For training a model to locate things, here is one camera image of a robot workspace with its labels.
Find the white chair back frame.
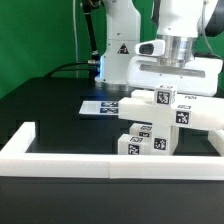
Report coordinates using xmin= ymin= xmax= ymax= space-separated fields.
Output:
xmin=118 ymin=90 xmax=224 ymax=131

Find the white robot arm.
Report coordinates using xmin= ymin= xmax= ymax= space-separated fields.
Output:
xmin=82 ymin=0 xmax=224 ymax=96

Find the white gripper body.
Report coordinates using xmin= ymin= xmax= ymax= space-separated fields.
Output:
xmin=127 ymin=56 xmax=223 ymax=96

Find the white chair seat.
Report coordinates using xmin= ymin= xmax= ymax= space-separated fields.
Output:
xmin=152 ymin=125 xmax=179 ymax=156

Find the black cable bundle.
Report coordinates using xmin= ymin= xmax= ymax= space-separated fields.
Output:
xmin=44 ymin=9 xmax=101 ymax=79

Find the white thin cable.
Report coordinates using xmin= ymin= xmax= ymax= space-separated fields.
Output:
xmin=72 ymin=0 xmax=80 ymax=79

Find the white U-shaped fence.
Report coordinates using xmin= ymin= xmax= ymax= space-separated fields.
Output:
xmin=0 ymin=122 xmax=224 ymax=181

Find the white sheet with tags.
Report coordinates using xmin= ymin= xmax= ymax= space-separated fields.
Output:
xmin=79 ymin=101 xmax=118 ymax=115

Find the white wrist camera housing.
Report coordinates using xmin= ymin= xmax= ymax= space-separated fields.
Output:
xmin=135 ymin=39 xmax=165 ymax=57

